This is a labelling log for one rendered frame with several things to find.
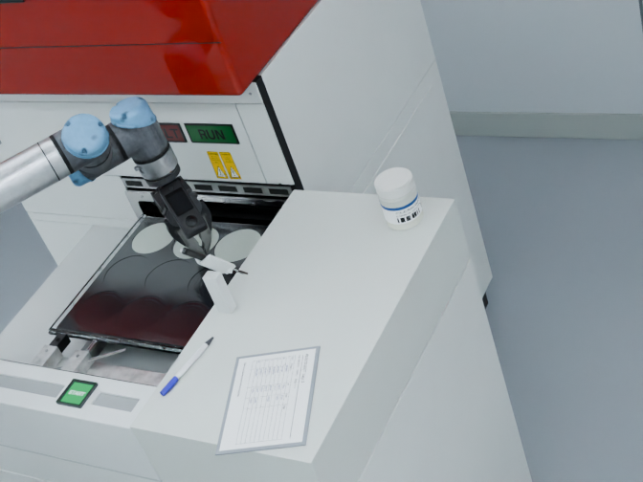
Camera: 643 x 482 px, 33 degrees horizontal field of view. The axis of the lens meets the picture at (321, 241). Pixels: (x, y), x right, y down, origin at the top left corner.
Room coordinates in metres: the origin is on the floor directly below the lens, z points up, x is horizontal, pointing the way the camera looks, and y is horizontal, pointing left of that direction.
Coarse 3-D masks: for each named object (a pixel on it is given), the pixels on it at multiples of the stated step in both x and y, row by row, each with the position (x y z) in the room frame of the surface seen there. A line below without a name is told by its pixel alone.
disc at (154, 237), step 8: (160, 224) 2.00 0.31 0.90; (144, 232) 1.99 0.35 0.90; (152, 232) 1.97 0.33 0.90; (160, 232) 1.96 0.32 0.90; (168, 232) 1.95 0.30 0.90; (136, 240) 1.97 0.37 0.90; (144, 240) 1.96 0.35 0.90; (152, 240) 1.95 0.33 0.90; (160, 240) 1.94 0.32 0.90; (168, 240) 1.92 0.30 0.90; (136, 248) 1.94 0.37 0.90; (144, 248) 1.93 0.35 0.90; (152, 248) 1.92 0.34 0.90; (160, 248) 1.91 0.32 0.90
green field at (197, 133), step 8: (192, 128) 1.95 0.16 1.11; (200, 128) 1.94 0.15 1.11; (208, 128) 1.93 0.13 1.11; (216, 128) 1.92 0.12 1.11; (224, 128) 1.90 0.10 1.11; (192, 136) 1.96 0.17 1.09; (200, 136) 1.95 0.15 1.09; (208, 136) 1.93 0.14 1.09; (216, 136) 1.92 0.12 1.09; (224, 136) 1.91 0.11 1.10; (232, 136) 1.90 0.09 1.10
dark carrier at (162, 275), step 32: (224, 224) 1.91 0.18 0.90; (128, 256) 1.92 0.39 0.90; (160, 256) 1.88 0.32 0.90; (96, 288) 1.85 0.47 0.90; (128, 288) 1.81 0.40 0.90; (160, 288) 1.78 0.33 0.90; (192, 288) 1.74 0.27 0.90; (64, 320) 1.79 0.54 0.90; (96, 320) 1.75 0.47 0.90; (128, 320) 1.71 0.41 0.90; (160, 320) 1.68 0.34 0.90; (192, 320) 1.64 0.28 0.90
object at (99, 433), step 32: (0, 384) 1.59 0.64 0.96; (32, 384) 1.56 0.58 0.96; (64, 384) 1.52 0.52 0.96; (128, 384) 1.46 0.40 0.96; (0, 416) 1.56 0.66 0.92; (32, 416) 1.50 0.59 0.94; (64, 416) 1.44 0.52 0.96; (96, 416) 1.41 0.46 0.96; (128, 416) 1.38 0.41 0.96; (32, 448) 1.54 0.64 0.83; (64, 448) 1.48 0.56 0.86; (96, 448) 1.42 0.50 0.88; (128, 448) 1.37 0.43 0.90; (160, 480) 1.35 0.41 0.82
